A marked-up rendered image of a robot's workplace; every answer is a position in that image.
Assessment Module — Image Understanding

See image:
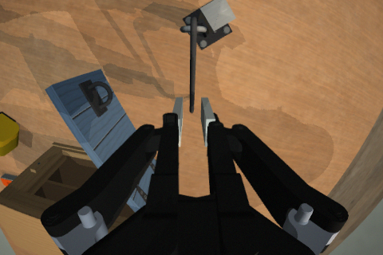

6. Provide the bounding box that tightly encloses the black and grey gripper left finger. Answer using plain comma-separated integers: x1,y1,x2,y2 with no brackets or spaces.
41,97,183,255

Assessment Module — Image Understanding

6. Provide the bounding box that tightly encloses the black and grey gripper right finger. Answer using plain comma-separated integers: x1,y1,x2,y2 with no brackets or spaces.
201,97,349,255

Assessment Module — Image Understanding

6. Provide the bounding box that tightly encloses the orange spirit level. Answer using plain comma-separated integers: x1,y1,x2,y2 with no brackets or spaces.
0,174,17,186

